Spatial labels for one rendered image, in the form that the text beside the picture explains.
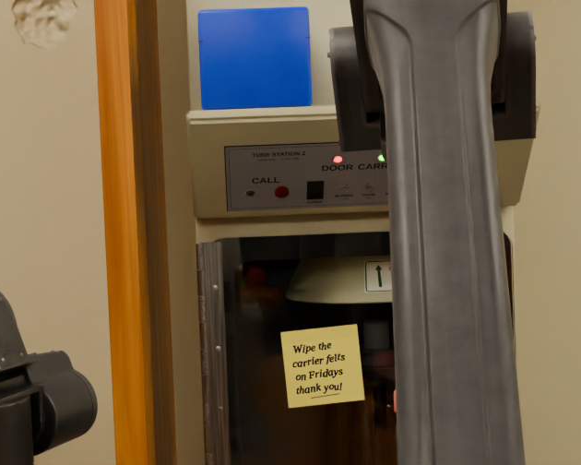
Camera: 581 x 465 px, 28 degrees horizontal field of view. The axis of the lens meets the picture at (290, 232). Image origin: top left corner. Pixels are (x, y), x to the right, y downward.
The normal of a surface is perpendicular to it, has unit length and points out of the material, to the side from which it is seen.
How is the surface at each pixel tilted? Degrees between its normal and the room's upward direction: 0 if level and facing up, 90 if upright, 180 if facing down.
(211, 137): 135
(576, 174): 90
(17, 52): 88
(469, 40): 56
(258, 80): 90
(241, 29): 90
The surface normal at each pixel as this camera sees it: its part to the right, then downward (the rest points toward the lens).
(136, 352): 0.05, 0.05
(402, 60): -0.15, -0.51
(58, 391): 0.71, -0.62
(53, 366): 0.85, -0.36
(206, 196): 0.07, 0.74
